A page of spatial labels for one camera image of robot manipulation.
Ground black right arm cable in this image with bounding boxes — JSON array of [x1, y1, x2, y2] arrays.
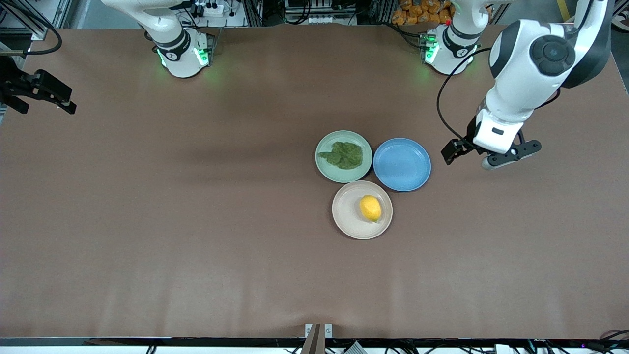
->
[[22, 20, 63, 56]]

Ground yellow lemon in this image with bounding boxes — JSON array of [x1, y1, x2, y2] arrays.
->
[[359, 195, 382, 223]]

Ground white power strip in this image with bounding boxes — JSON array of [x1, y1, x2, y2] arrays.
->
[[194, 1, 225, 18]]

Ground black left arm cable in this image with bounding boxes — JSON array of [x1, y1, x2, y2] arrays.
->
[[436, 47, 493, 142]]

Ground aluminium frame profile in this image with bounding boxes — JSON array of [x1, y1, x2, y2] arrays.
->
[[0, 0, 74, 41]]

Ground metal table edge bracket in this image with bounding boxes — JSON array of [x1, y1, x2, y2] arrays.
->
[[305, 323, 333, 339]]

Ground beige plate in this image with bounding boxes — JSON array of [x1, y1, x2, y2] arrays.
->
[[332, 180, 394, 240]]

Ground pale green plate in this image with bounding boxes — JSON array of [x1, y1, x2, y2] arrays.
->
[[315, 130, 373, 183]]

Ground green lettuce leaf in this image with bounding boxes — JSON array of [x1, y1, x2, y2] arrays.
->
[[318, 142, 364, 170]]

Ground blue plate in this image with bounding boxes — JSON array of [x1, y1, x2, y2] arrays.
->
[[373, 138, 432, 192]]

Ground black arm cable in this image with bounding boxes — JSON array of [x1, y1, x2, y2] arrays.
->
[[22, 20, 63, 56], [436, 47, 493, 142]]

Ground bag of orange fruit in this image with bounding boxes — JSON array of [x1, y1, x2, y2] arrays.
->
[[392, 0, 455, 26]]

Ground brown wooden slat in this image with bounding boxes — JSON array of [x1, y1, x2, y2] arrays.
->
[[301, 323, 322, 354]]

